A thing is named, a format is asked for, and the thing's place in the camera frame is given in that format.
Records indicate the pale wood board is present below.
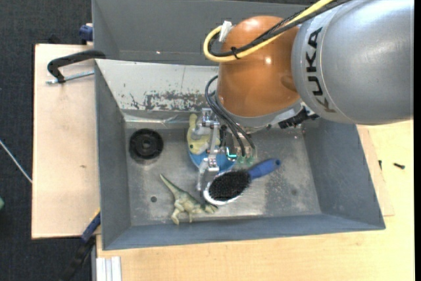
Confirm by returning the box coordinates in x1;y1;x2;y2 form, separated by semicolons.
31;43;395;240

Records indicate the grey metal bin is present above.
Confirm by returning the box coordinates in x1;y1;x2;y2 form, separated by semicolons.
91;0;386;251

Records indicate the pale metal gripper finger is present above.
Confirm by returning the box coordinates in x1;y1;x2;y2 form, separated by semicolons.
196;107;220;140
196;156;220;192

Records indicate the yellow soft toy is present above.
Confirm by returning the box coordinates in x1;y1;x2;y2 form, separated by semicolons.
186;113;212;155

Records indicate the black cylinder on white bracket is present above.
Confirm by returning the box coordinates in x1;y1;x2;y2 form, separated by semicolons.
278;110;320;130

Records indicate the black ring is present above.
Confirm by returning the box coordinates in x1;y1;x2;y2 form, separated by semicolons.
128;128;164;161

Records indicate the blue round disc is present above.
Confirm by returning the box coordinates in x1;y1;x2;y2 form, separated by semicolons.
188;140;234;172

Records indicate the green toy dinosaur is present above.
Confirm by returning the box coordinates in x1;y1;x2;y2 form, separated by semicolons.
159;173;219;226

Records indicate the blue-handled black hairbrush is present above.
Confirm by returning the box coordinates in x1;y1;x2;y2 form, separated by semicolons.
202;158;282;206

